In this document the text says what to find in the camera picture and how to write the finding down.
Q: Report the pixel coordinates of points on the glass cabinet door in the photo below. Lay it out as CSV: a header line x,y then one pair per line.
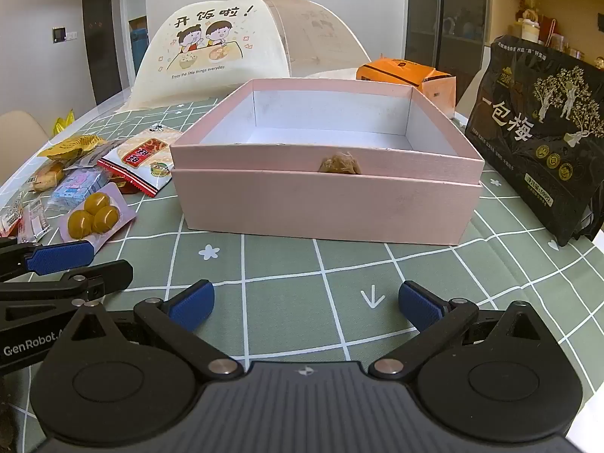
x,y
443,19

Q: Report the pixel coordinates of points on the small red and white packet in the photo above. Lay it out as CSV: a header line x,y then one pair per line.
x,y
10,219

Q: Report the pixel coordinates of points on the red and white snack packet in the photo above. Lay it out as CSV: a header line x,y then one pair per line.
x,y
139,158

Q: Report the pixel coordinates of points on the dark red snack packet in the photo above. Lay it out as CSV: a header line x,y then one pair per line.
x,y
122,185

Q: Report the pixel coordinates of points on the orange cardboard box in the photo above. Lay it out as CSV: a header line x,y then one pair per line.
x,y
401,75

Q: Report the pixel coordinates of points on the green checked tablecloth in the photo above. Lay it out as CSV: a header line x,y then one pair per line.
x,y
292,273

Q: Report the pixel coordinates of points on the dark door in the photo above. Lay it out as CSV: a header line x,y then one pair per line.
x,y
96,37

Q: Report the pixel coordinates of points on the yellow bag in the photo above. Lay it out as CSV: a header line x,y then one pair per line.
x,y
63,122

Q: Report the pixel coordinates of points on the cream cartoon food cover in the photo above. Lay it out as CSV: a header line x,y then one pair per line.
x,y
203,56

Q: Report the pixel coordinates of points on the small clear snack packet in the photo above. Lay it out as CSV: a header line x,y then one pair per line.
x,y
35,219

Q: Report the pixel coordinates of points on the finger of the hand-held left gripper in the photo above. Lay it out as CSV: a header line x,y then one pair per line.
x,y
104,276
56,255

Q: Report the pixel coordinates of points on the blue bin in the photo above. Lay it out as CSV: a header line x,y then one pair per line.
x,y
139,52

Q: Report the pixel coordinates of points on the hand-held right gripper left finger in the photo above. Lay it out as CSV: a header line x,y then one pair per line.
x,y
191,304

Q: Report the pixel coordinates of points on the brown wrapped candy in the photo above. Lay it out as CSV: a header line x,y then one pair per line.
x,y
339,164

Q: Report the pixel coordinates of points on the cream chair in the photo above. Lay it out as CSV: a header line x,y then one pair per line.
x,y
19,141

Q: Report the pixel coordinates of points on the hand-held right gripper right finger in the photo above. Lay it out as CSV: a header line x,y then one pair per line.
x,y
417,304

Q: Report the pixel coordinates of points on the black snack bag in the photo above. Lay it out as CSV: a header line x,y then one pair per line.
x,y
542,151

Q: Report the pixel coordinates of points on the wall control panel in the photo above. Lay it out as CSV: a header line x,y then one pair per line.
x,y
60,35

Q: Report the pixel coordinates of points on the clear bread packet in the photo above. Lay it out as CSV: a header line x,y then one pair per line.
x,y
47,175

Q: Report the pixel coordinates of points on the blue candy packet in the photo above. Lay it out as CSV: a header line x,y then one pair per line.
x,y
78,188

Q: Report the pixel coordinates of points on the pink cardboard box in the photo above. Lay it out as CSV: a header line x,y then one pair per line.
x,y
283,158

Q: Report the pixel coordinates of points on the yellow candies clear packet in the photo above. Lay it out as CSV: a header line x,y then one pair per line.
x,y
94,217

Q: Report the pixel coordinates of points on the yellow snack packet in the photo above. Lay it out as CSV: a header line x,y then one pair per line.
x,y
71,147

